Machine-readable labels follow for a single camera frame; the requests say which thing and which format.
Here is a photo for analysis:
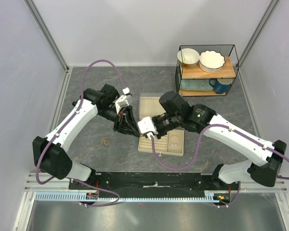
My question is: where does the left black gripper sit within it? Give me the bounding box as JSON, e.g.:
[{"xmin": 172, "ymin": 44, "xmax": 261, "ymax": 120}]
[{"xmin": 98, "ymin": 104, "xmax": 141, "ymax": 138}]

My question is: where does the beige jewelry box with lid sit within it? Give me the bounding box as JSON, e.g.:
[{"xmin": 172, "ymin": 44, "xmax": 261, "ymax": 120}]
[{"xmin": 139, "ymin": 93, "xmax": 165, "ymax": 119}]

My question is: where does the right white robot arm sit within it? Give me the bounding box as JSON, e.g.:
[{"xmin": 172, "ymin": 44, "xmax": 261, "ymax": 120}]
[{"xmin": 152, "ymin": 91, "xmax": 287, "ymax": 190}]

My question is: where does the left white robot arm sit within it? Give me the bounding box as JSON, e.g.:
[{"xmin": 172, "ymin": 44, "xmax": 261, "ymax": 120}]
[{"xmin": 32, "ymin": 84, "xmax": 140, "ymax": 189}]

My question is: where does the beige jewelry tray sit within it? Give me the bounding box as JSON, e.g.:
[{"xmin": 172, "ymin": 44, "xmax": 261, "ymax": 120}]
[{"xmin": 138, "ymin": 129, "xmax": 184, "ymax": 156}]

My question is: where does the light blue rectangular plate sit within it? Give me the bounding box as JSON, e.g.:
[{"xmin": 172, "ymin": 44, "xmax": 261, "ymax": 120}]
[{"xmin": 180, "ymin": 79, "xmax": 213, "ymax": 91}]

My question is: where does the dark green mug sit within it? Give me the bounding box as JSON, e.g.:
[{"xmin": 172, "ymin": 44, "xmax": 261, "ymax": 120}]
[{"xmin": 72, "ymin": 99, "xmax": 82, "ymax": 108}]

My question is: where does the blue mug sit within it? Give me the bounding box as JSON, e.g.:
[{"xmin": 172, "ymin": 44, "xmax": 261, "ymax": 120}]
[{"xmin": 209, "ymin": 78, "xmax": 233, "ymax": 94}]

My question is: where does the white bowl with floral pattern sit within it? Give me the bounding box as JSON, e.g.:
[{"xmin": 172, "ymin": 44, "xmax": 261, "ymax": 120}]
[{"xmin": 177, "ymin": 48, "xmax": 200, "ymax": 69}]

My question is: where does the white scalloped bowl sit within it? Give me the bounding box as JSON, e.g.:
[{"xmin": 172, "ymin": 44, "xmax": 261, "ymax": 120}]
[{"xmin": 199, "ymin": 51, "xmax": 226, "ymax": 73}]

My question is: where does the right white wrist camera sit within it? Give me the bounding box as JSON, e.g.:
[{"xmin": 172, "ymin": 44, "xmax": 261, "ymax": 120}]
[{"xmin": 137, "ymin": 116, "xmax": 158, "ymax": 139}]

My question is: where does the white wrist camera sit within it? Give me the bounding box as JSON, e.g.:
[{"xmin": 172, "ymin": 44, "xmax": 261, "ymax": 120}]
[
  {"xmin": 137, "ymin": 116, "xmax": 158, "ymax": 139},
  {"xmin": 115, "ymin": 95, "xmax": 132, "ymax": 114}
]

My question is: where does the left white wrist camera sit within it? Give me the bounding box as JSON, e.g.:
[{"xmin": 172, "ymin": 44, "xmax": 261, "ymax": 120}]
[{"xmin": 115, "ymin": 95, "xmax": 132, "ymax": 114}]

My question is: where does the black wire shelf rack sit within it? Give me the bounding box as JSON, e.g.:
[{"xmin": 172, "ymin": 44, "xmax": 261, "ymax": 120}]
[{"xmin": 174, "ymin": 44, "xmax": 239, "ymax": 97}]

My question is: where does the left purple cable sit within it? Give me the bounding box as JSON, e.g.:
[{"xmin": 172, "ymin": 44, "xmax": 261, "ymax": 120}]
[{"xmin": 35, "ymin": 59, "xmax": 131, "ymax": 208}]

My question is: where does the light blue cable duct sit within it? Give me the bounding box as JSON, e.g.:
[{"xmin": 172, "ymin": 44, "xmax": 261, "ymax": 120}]
[{"xmin": 35, "ymin": 192, "xmax": 219, "ymax": 203}]

